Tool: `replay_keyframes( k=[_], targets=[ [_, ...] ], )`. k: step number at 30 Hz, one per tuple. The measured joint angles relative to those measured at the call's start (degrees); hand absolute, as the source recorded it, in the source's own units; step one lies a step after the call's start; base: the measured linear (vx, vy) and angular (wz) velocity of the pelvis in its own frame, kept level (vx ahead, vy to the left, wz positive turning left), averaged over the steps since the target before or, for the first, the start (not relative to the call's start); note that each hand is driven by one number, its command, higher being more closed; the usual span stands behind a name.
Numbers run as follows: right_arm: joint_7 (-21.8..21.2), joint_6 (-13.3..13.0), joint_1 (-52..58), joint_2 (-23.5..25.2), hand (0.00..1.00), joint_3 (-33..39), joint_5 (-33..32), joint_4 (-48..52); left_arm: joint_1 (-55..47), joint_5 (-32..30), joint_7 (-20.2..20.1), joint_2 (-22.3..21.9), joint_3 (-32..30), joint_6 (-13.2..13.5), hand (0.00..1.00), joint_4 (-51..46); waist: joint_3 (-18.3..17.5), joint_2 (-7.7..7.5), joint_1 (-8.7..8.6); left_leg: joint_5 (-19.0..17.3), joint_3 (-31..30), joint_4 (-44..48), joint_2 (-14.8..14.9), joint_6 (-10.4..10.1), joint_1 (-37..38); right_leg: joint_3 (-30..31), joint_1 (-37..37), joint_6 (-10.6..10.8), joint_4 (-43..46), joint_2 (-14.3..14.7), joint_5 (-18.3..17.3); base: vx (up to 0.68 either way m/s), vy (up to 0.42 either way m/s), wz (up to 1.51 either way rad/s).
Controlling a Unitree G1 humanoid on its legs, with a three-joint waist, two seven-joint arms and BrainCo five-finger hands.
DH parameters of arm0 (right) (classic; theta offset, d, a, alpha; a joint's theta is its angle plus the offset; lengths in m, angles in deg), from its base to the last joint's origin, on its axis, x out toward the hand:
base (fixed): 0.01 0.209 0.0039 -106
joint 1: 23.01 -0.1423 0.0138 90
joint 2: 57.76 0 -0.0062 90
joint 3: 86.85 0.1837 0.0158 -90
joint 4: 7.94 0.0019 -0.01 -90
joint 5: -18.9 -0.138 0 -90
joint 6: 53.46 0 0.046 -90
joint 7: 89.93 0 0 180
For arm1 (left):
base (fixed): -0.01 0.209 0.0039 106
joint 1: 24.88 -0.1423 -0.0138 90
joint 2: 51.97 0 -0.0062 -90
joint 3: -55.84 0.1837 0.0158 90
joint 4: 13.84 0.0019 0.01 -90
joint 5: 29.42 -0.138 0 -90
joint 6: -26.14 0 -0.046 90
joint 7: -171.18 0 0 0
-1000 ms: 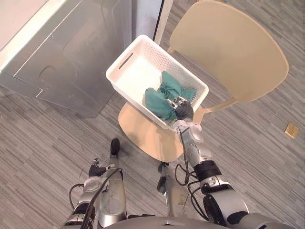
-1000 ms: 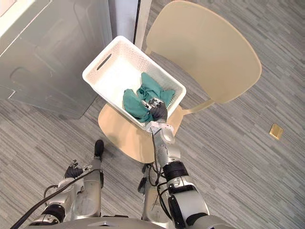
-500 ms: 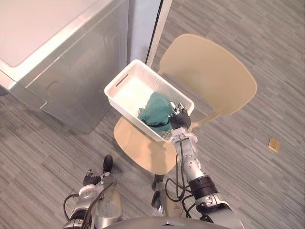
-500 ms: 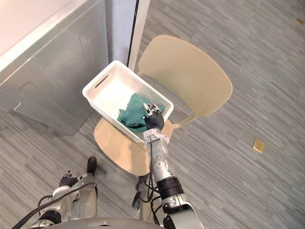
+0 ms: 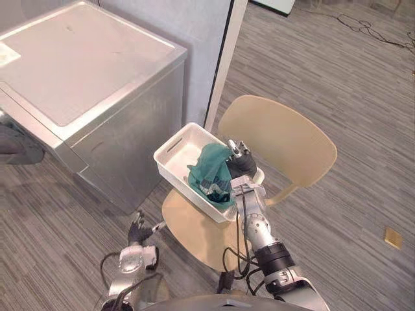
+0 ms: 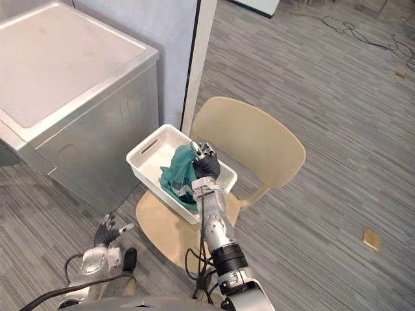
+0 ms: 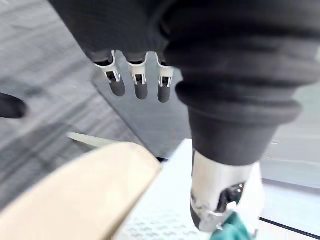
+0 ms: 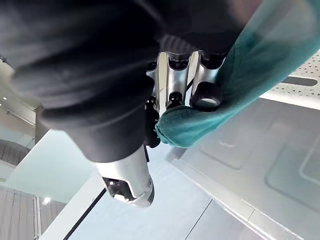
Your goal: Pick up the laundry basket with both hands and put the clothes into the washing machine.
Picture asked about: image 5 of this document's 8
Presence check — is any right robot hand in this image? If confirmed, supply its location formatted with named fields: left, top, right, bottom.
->
left=224, top=139, right=259, bottom=179

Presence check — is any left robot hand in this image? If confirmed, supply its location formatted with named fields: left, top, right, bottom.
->
left=127, top=210, right=166, bottom=244

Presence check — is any green printed garment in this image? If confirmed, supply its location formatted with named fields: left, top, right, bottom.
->
left=186, top=141, right=237, bottom=211

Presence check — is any white plastic laundry basket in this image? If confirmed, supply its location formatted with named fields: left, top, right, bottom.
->
left=152, top=122, right=267, bottom=224

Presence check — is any dark washing machine door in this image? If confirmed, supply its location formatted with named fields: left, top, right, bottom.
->
left=0, top=109, right=45, bottom=167

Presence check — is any silver washing machine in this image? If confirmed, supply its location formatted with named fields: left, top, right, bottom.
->
left=0, top=0, right=189, bottom=215

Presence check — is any beige wooden chair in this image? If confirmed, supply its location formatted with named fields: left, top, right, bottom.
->
left=161, top=95, right=338, bottom=273

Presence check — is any white-edged partition panel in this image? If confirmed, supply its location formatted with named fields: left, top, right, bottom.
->
left=99, top=0, right=249, bottom=130

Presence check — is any grey robot torso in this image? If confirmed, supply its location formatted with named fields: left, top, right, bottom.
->
left=139, top=289, right=283, bottom=311

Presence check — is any white board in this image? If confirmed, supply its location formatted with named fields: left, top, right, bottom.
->
left=248, top=0, right=296, bottom=18

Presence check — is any tan flat block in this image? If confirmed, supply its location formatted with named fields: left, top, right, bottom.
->
left=384, top=227, right=404, bottom=249

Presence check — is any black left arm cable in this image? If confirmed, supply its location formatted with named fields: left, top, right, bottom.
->
left=99, top=251, right=163, bottom=311

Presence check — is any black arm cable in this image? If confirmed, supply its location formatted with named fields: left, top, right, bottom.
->
left=217, top=213, right=264, bottom=294
left=99, top=251, right=163, bottom=311

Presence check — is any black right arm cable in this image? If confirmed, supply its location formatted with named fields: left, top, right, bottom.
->
left=217, top=213, right=264, bottom=294

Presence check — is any black floor cable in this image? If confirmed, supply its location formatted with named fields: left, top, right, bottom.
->
left=291, top=5, right=415, bottom=60

